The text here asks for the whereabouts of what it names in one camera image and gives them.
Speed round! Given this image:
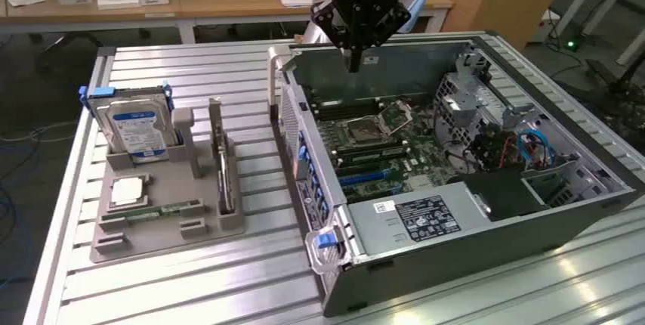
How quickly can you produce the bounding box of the graphics card with metal bracket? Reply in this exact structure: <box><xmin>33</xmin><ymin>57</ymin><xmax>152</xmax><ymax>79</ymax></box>
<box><xmin>208</xmin><ymin>97</ymin><xmax>237</xmax><ymax>215</ymax></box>

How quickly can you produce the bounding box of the installed RAM stick white label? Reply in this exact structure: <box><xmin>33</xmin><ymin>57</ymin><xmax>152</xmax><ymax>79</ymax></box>
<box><xmin>314</xmin><ymin>99</ymin><xmax>378</xmax><ymax>111</ymax></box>

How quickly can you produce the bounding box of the open metal socket cover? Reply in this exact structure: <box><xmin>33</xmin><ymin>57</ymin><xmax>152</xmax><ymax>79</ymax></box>
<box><xmin>377</xmin><ymin>98</ymin><xmax>417</xmax><ymax>137</ymax></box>

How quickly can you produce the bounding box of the tall wooden cabinet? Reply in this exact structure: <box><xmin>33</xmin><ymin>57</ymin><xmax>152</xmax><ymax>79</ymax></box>
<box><xmin>425</xmin><ymin>0</ymin><xmax>578</xmax><ymax>50</ymax></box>

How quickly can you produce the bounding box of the silver metal disk bay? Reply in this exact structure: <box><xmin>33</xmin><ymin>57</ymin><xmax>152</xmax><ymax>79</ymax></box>
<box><xmin>432</xmin><ymin>52</ymin><xmax>535</xmax><ymax>141</ymax></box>

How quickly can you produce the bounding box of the CPU socket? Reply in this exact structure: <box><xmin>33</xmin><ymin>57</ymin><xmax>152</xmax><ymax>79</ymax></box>
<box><xmin>341</xmin><ymin>116</ymin><xmax>384</xmax><ymax>143</ymax></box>

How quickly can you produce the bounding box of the white box with red button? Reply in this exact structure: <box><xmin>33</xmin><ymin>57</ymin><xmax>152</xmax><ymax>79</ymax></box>
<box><xmin>535</xmin><ymin>9</ymin><xmax>563</xmax><ymax>45</ymax></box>

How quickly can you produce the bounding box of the green motherboard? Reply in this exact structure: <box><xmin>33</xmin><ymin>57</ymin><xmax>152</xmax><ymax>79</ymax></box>
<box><xmin>301</xmin><ymin>90</ymin><xmax>454</xmax><ymax>205</ymax></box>

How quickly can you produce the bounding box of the installed RAM stick green label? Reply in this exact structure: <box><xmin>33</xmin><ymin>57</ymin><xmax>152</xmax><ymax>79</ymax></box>
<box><xmin>333</xmin><ymin>144</ymin><xmax>408</xmax><ymax>165</ymax></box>

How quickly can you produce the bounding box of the blue expansion slot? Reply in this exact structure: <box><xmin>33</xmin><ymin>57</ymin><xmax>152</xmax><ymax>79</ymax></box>
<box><xmin>337</xmin><ymin>168</ymin><xmax>397</xmax><ymax>187</ymax></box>

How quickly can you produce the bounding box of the black floor stand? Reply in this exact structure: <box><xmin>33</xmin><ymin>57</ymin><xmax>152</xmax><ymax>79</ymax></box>
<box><xmin>585</xmin><ymin>29</ymin><xmax>645</xmax><ymax>129</ymax></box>

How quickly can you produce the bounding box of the hard disk in blue caddy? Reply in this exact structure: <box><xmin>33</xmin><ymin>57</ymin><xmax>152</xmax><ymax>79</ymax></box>
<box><xmin>77</xmin><ymin>81</ymin><xmax>177</xmax><ymax>166</ymax></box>

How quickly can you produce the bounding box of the black office chair base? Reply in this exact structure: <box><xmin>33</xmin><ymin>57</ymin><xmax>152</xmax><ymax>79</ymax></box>
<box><xmin>29</xmin><ymin>29</ymin><xmax>152</xmax><ymax>73</ymax></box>

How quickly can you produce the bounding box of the grey power supply unit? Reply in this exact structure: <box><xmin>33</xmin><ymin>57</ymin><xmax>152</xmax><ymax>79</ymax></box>
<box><xmin>346</xmin><ymin>183</ymin><xmax>493</xmax><ymax>256</ymax></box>

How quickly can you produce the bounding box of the grey plastic parts rack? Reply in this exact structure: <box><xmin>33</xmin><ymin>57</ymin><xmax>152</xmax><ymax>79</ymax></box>
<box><xmin>89</xmin><ymin>107</ymin><xmax>248</xmax><ymax>265</ymax></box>

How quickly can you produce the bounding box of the long wooden desk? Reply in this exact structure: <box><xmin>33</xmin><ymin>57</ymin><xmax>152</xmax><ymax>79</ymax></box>
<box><xmin>0</xmin><ymin>0</ymin><xmax>454</xmax><ymax>45</ymax></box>

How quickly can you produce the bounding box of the blue case latch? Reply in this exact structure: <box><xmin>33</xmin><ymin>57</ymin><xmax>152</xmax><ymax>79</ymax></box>
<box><xmin>312</xmin><ymin>232</ymin><xmax>337</xmax><ymax>253</ymax></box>

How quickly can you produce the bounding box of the silver CPU chip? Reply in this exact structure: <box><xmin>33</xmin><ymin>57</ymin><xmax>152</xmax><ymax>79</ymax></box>
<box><xmin>109</xmin><ymin>179</ymin><xmax>145</xmax><ymax>206</ymax></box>

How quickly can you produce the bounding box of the open dark grey PC case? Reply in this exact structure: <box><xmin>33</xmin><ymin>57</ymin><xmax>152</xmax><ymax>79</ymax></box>
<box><xmin>265</xmin><ymin>29</ymin><xmax>645</xmax><ymax>318</ymax></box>

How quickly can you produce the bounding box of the red wire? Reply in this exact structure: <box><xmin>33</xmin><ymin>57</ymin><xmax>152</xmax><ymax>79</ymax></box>
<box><xmin>497</xmin><ymin>132</ymin><xmax>510</xmax><ymax>169</ymax></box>

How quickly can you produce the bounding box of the blue wire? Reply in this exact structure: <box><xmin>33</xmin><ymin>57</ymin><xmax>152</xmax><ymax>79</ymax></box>
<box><xmin>518</xmin><ymin>128</ymin><xmax>558</xmax><ymax>171</ymax></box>

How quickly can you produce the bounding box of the white floor cable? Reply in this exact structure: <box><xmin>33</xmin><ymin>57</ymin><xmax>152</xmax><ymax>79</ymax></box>
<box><xmin>0</xmin><ymin>120</ymin><xmax>77</xmax><ymax>143</ymax></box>

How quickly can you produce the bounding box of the blue floor cable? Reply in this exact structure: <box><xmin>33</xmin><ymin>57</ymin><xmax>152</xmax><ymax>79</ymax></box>
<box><xmin>0</xmin><ymin>142</ymin><xmax>42</xmax><ymax>290</ymax></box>

